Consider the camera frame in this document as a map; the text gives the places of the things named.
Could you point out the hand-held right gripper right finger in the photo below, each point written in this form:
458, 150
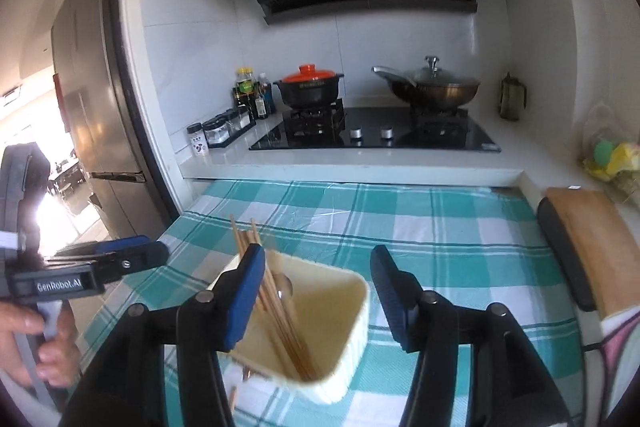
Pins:
395, 302

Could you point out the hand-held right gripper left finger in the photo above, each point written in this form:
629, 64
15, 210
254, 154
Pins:
245, 302

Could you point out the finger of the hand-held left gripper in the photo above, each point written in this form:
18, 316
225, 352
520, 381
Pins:
137, 257
125, 243

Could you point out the metal spoon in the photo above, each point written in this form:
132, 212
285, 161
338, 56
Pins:
286, 286

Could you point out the white ribbed utensil holder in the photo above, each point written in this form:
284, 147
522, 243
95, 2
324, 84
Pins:
325, 332

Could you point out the person's left hand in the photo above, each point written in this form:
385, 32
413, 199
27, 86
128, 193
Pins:
22, 324

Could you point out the teal checked cloth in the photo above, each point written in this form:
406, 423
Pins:
450, 237

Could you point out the white label spice jar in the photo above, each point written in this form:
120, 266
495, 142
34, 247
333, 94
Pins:
197, 141

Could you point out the steel fridge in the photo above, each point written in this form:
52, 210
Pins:
100, 107

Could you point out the condiment bottles and jars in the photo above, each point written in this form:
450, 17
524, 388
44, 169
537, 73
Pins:
227, 127

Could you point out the black gas stove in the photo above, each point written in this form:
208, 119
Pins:
380, 129

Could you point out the dark sauce bottle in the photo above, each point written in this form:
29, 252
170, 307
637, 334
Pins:
260, 102

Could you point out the blue label bottle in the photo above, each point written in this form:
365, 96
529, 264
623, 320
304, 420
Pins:
265, 94

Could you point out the wooden cutting board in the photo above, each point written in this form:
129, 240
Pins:
600, 247

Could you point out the black clay pot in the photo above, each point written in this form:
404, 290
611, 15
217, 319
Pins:
310, 92

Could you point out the glass pan lid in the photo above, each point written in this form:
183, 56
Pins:
437, 77

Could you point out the glass press pitcher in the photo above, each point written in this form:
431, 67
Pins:
512, 99

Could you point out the pink cloth black edging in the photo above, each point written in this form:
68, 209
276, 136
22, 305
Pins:
622, 367

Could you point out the red clay pot lid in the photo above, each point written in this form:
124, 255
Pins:
310, 73

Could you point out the green sponge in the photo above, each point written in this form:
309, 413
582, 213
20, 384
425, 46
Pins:
604, 152

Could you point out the clear plastic bag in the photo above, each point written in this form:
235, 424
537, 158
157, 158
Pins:
612, 127

